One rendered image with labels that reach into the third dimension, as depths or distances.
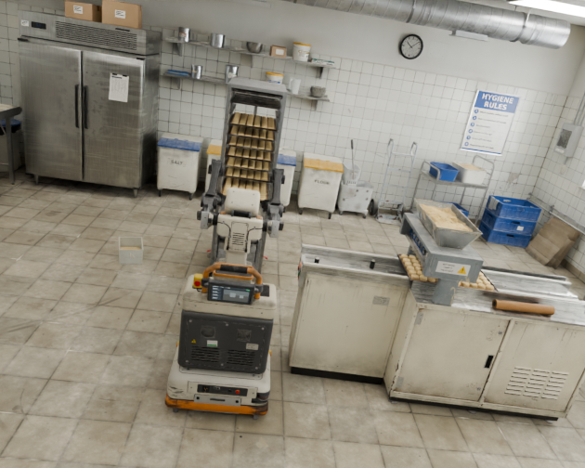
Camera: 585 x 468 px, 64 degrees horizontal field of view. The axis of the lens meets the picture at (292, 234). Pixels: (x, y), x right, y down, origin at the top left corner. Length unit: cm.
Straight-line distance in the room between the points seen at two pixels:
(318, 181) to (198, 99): 202
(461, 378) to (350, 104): 445
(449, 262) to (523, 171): 510
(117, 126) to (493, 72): 508
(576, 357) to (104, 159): 532
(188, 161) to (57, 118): 161
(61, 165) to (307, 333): 426
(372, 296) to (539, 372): 124
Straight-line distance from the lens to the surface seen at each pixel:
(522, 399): 378
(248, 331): 285
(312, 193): 645
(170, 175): 648
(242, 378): 301
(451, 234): 302
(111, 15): 628
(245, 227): 290
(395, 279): 318
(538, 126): 788
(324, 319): 326
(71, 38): 632
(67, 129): 643
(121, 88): 613
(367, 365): 351
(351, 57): 685
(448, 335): 326
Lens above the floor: 221
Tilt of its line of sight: 22 degrees down
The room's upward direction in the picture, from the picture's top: 10 degrees clockwise
